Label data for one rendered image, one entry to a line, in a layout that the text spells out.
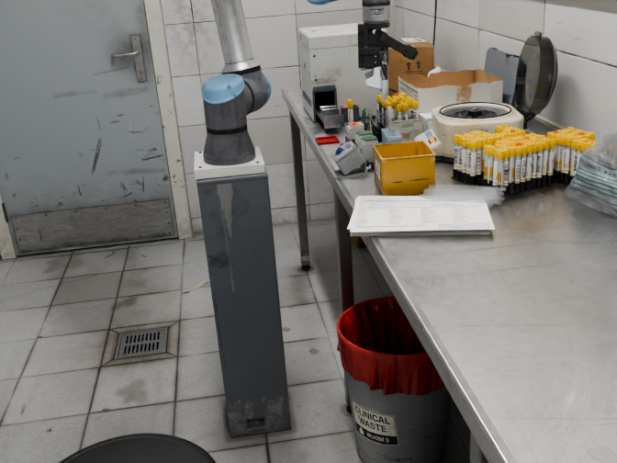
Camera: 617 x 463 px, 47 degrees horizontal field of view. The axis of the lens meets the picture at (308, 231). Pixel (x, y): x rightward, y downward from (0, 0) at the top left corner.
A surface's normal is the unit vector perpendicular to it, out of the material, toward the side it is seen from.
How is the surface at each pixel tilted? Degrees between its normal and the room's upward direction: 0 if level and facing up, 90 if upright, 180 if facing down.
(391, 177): 90
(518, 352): 0
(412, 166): 90
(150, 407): 0
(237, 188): 90
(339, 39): 90
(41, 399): 0
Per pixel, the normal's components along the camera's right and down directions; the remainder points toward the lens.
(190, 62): 0.14, 0.36
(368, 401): -0.66, 0.38
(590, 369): -0.07, -0.93
